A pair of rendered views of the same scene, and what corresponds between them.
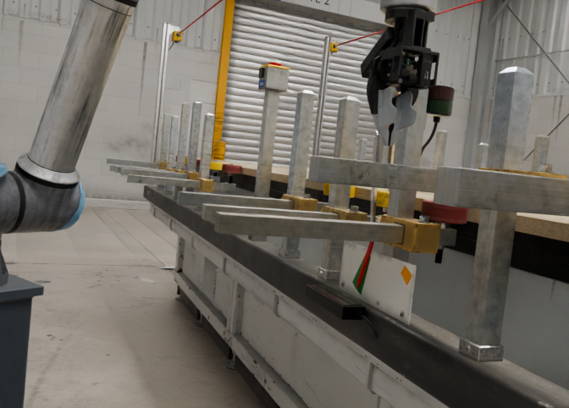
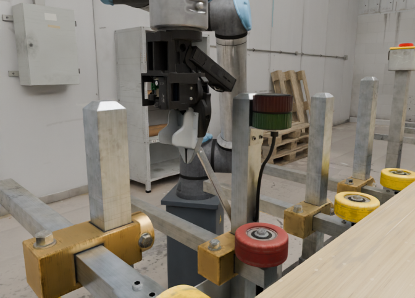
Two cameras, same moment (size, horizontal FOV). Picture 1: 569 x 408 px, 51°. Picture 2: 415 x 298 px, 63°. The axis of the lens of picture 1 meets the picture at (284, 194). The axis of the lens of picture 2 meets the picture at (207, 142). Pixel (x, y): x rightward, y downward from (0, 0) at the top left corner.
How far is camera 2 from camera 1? 1.08 m
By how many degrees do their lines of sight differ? 67
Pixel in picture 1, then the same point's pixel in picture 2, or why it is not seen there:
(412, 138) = (238, 154)
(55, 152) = (224, 131)
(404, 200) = (235, 217)
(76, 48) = not seen: hidden behind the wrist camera
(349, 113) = (314, 110)
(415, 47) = (150, 72)
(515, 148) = (95, 201)
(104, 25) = (222, 55)
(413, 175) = (14, 208)
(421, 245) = (203, 270)
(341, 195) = (310, 191)
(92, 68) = not seen: hidden behind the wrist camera
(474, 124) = not seen: outside the picture
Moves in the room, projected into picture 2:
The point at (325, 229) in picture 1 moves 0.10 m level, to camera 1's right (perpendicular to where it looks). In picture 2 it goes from (160, 224) to (175, 247)
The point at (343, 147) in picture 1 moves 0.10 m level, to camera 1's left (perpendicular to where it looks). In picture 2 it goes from (310, 144) to (283, 136)
